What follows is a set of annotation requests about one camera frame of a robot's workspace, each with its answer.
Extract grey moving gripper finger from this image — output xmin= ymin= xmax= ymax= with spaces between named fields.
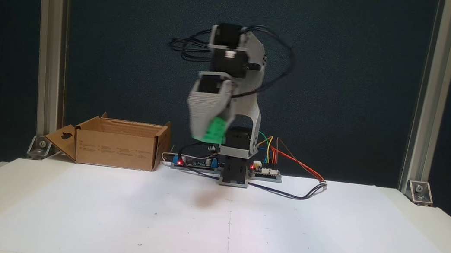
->
xmin=217 ymin=79 xmax=239 ymax=122

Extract aluminium frame post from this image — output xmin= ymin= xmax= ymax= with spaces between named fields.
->
xmin=397 ymin=0 xmax=451 ymax=199
xmin=19 ymin=0 xmax=79 ymax=141

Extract white cable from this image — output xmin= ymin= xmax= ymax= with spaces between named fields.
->
xmin=161 ymin=150 xmax=187 ymax=165

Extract orange red jumper wires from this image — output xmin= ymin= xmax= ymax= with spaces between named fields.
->
xmin=267 ymin=137 xmax=330 ymax=183

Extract circuit board with white connectors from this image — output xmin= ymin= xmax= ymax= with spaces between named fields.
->
xmin=248 ymin=160 xmax=284 ymax=183

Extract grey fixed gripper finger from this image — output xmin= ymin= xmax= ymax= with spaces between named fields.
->
xmin=182 ymin=89 xmax=231 ymax=143

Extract yellow jumper wire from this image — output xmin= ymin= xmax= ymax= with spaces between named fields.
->
xmin=259 ymin=136 xmax=274 ymax=164

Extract circuit board with blue parts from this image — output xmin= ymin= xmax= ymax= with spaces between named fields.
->
xmin=170 ymin=150 xmax=224 ymax=175

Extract green dice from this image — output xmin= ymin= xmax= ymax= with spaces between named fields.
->
xmin=204 ymin=115 xmax=230 ymax=145

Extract metal corner bracket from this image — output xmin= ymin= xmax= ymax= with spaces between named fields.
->
xmin=26 ymin=134 xmax=55 ymax=162
xmin=405 ymin=179 xmax=437 ymax=208

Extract brown cardboard box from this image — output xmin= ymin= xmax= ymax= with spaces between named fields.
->
xmin=42 ymin=105 xmax=173 ymax=176

